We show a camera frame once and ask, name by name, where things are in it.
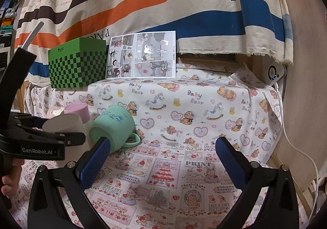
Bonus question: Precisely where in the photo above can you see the purple and white mug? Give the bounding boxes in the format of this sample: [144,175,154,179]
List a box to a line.
[64,102,94,143]

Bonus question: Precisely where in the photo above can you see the white ceramic mug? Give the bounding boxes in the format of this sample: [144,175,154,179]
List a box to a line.
[42,113,91,167]

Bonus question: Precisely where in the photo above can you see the comic strip card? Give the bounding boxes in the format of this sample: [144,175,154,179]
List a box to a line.
[106,31,176,78]

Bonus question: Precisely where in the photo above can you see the mint green mug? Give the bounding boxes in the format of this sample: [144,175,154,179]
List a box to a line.
[89,106,141,153]

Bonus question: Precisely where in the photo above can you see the striped hanging cloth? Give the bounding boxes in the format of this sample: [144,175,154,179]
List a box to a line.
[15,0,294,86]

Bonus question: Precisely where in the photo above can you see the pink and white drip mug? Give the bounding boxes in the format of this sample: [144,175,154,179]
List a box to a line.
[46,106,64,119]

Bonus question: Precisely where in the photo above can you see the white smart speaker device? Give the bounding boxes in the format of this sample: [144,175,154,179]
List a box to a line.
[262,63,287,86]

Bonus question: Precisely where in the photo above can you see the green checkered box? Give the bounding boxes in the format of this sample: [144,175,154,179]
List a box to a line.
[48,38,108,89]

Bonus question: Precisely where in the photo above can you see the baby bear printed cloth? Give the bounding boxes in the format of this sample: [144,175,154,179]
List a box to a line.
[24,65,282,162]

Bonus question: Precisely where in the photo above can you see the white power cable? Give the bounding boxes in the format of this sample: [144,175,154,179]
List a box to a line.
[274,83,320,222]

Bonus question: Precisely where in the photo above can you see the person's left hand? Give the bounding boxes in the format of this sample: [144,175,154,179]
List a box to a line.
[1,159,25,199]

